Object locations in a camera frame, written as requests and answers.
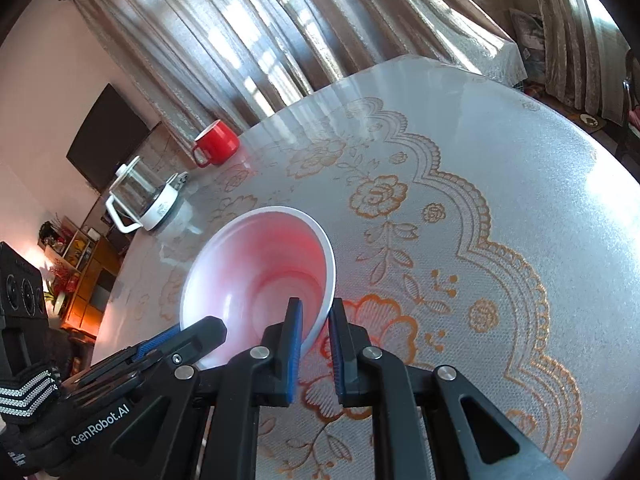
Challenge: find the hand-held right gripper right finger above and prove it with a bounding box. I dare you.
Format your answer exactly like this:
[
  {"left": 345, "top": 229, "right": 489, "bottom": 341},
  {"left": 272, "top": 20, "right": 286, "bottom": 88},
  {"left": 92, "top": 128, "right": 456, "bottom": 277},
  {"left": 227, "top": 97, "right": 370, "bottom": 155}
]
[{"left": 327, "top": 298, "right": 566, "bottom": 480}]

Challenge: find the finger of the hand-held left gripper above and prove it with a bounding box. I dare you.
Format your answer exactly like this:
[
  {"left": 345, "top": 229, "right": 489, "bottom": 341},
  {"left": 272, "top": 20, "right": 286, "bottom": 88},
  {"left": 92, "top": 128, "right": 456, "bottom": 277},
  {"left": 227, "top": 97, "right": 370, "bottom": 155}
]
[
  {"left": 64, "top": 324, "right": 184, "bottom": 387},
  {"left": 139, "top": 316, "right": 228, "bottom": 377}
]

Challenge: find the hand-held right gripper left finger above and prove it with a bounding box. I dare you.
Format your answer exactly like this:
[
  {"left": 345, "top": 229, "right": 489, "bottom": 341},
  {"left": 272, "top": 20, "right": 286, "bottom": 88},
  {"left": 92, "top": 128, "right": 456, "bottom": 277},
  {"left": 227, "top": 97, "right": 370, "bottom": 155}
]
[{"left": 75, "top": 298, "right": 305, "bottom": 480}]

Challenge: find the red plastic bowl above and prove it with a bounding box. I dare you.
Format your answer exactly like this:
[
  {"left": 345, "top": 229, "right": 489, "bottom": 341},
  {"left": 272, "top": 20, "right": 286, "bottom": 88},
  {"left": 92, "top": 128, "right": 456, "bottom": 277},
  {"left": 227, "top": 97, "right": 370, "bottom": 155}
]
[{"left": 180, "top": 206, "right": 337, "bottom": 371}]

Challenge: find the person's left hand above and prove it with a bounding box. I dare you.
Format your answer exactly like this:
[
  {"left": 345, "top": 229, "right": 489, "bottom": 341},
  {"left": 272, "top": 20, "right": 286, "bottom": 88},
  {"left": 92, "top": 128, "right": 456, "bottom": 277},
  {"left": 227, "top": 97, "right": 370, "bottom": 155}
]
[{"left": 0, "top": 417, "right": 73, "bottom": 480}]

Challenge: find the orange wooden cabinet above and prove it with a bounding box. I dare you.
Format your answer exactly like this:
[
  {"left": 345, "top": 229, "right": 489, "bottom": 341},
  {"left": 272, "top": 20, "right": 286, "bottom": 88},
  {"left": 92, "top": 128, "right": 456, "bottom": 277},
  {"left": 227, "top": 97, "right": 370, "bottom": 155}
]
[{"left": 60, "top": 237, "right": 124, "bottom": 339}]

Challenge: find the potted plant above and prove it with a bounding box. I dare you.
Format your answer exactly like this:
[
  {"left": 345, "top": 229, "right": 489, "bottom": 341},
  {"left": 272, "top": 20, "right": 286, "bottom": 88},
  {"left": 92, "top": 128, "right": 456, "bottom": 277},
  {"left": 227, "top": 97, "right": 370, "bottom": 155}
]
[{"left": 42, "top": 260, "right": 69, "bottom": 312}]

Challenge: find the small cluttered shelf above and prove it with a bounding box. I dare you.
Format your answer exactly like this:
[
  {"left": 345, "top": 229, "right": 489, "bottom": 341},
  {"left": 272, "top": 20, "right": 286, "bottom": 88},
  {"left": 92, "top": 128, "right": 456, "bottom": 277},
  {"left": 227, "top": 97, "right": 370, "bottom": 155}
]
[{"left": 39, "top": 215, "right": 97, "bottom": 267}]

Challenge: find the white glass electric kettle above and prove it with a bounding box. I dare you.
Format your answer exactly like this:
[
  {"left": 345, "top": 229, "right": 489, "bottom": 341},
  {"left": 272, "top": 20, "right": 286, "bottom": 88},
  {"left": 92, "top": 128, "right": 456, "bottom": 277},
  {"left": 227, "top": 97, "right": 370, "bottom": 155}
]
[{"left": 105, "top": 156, "right": 189, "bottom": 233}]

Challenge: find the black speaker box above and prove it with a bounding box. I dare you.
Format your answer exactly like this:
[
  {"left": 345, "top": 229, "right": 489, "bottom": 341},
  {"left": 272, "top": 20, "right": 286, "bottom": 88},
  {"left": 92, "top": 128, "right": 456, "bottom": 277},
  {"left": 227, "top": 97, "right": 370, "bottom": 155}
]
[{"left": 0, "top": 241, "right": 49, "bottom": 319}]

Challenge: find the red mug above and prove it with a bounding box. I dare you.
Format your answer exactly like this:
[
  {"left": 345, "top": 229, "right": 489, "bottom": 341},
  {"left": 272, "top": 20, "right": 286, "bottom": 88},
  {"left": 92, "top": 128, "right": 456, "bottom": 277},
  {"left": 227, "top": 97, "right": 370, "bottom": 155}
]
[{"left": 191, "top": 120, "right": 242, "bottom": 168}]

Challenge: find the lace-patterned tablecloth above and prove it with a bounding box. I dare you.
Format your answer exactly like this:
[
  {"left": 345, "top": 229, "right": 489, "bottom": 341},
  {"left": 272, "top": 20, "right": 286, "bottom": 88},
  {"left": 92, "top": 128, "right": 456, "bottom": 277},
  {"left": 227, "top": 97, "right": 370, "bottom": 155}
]
[{"left": 90, "top": 55, "right": 640, "bottom": 480}]

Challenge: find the beige sheer curtain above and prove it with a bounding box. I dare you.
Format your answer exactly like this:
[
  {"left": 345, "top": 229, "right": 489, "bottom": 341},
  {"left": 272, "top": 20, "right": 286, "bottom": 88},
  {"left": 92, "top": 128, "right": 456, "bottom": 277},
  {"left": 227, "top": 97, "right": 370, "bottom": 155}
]
[{"left": 60, "top": 0, "right": 527, "bottom": 136}]

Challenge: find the grey patterned cushion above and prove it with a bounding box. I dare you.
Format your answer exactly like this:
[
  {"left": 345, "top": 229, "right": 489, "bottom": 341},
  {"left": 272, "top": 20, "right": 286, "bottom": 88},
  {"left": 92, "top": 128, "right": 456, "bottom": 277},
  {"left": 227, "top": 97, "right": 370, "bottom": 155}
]
[{"left": 509, "top": 7, "right": 547, "bottom": 67}]

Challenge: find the beige side curtain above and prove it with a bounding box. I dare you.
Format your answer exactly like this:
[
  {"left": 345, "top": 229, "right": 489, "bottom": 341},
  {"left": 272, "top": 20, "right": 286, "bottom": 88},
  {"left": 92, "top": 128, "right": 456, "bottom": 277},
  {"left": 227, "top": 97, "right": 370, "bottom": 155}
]
[{"left": 520, "top": 0, "right": 632, "bottom": 126}]

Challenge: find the black striped wrist strap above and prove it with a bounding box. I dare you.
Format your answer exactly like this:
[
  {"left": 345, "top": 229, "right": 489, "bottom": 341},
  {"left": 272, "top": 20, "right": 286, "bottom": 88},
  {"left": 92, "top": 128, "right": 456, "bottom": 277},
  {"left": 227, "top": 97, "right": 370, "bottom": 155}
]
[{"left": 0, "top": 364, "right": 64, "bottom": 425}]

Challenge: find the black wall television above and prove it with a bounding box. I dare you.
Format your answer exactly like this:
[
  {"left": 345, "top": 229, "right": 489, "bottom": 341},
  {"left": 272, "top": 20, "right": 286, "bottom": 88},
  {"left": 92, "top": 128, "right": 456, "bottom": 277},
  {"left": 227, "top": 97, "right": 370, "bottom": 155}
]
[{"left": 66, "top": 84, "right": 162, "bottom": 193}]

